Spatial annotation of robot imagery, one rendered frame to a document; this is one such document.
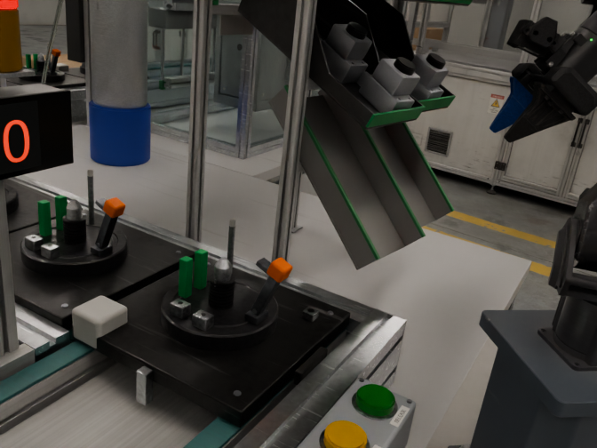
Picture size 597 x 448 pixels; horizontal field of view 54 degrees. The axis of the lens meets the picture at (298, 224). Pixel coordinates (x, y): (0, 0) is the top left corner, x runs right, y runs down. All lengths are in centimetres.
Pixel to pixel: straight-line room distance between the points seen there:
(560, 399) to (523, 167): 416
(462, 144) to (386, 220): 387
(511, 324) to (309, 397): 22
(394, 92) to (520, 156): 387
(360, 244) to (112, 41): 93
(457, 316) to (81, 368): 61
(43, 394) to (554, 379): 51
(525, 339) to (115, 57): 120
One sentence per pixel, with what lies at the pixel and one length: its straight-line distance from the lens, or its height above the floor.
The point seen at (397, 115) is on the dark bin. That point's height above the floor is 120.
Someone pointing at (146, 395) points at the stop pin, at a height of 94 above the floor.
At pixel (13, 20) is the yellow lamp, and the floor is 130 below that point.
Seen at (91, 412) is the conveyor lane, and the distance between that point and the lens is 68.
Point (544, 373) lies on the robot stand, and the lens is 58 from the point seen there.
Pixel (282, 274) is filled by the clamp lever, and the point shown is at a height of 106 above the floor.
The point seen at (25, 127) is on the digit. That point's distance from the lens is 57.
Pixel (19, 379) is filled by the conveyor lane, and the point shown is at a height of 95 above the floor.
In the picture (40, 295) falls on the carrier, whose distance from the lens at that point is 79.
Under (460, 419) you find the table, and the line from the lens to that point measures 83.
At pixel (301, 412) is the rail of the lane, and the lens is 63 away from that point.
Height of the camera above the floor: 136
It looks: 22 degrees down
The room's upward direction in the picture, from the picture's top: 7 degrees clockwise
